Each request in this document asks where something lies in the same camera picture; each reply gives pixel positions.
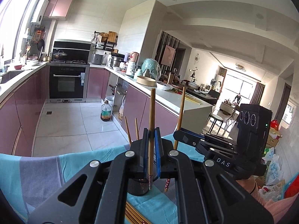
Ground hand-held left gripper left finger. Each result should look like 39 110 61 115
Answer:
26 128 150 224

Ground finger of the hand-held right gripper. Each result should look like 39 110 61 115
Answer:
173 130 236 161
179 128 237 148

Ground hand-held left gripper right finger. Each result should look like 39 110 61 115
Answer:
154 128 274 224

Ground black mesh utensil holder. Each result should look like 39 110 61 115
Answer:
127 177 156 196

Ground bunch of wooden chopsticks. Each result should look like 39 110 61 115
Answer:
126 202 153 224

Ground person's right forearm pink sleeve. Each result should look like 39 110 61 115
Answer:
236 176 299 224

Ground round stool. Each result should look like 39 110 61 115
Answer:
208 113 226 133

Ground brown curtain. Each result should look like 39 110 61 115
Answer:
253 82 265 105

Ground dark dining table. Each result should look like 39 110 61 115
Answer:
184 87 218 105

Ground white plastic bag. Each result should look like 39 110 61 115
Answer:
264 147 284 187

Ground pink cabinets under long counter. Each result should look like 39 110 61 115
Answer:
87 66 185 140

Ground plastic-wrapped white dish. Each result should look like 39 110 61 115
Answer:
156 82 173 91

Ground cooking oil bottle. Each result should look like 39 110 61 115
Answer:
100 100 113 122

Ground round bamboo steamer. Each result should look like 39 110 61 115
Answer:
136 76 156 86

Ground teal plastic-covered appliance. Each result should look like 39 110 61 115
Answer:
141 58 161 81

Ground steel stock pot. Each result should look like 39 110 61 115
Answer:
111 54 125 68

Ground black built-in oven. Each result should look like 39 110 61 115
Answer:
49 66 87 99

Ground silver rice cooker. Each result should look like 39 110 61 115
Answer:
91 54 104 65

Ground teal and grey tablecloth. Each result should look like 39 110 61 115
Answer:
0 134 180 224

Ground black range hood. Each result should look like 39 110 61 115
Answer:
53 41 92 63

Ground pot with glass lid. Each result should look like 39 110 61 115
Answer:
53 50 68 61

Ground pink cabinets under sink counter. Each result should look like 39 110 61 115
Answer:
0 64 48 157

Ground pink upper cabinet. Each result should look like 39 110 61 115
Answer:
43 0 75 18

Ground white water heater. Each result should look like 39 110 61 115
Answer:
31 0 49 24

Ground kitchen window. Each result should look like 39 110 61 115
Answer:
0 0 40 61

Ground framed wall picture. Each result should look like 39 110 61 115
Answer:
160 45 175 66

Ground black wall rack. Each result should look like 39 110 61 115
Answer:
93 31 118 49

